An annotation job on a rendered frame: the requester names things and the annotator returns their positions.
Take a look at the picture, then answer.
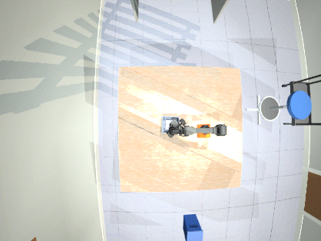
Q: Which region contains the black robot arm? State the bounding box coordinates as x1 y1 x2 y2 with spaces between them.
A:
169 119 227 137

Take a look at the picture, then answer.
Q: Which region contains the white square plate with hole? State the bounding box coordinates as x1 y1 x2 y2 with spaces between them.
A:
165 120 172 130

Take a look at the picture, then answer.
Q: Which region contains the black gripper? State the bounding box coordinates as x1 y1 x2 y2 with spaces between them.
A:
167 118 187 138

